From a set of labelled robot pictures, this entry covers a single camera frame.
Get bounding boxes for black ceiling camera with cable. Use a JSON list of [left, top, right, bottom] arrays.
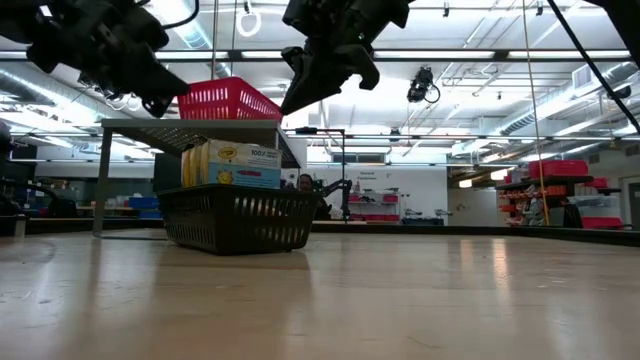
[[407, 67, 441, 105]]

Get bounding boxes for dark shelf with red bins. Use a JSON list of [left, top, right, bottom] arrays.
[[494, 159, 624, 231]]

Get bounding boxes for person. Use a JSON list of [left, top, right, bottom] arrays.
[[297, 173, 332, 221]]

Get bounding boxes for thin black metal stand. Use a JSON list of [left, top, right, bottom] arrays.
[[284, 127, 347, 221]]

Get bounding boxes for black plastic slotted basket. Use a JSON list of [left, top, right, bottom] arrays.
[[155, 183, 321, 257]]

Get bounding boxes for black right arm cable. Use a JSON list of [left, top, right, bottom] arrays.
[[544, 0, 640, 134]]

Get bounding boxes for red plastic slotted basket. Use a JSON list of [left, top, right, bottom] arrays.
[[177, 76, 285, 123]]

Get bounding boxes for grey perforated metal shelf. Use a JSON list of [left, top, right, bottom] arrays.
[[92, 118, 303, 240]]

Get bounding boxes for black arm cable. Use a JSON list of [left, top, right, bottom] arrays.
[[162, 0, 201, 31], [544, 0, 640, 134]]

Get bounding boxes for yellow hanging cord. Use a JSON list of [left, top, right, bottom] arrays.
[[521, 0, 551, 226]]

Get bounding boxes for white hanging ring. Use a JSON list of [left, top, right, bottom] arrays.
[[235, 8, 262, 39]]

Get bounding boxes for blue background crate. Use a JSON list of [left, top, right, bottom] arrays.
[[128, 196, 160, 220]]

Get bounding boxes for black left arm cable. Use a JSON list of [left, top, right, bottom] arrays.
[[162, 0, 201, 31]]

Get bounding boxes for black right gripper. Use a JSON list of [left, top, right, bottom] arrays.
[[279, 0, 415, 116]]

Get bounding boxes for overhead light bar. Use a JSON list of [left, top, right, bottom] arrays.
[[0, 48, 631, 62]]

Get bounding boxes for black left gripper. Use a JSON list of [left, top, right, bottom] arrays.
[[0, 0, 190, 119]]

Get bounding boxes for red background bins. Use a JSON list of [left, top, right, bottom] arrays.
[[348, 193, 401, 223]]

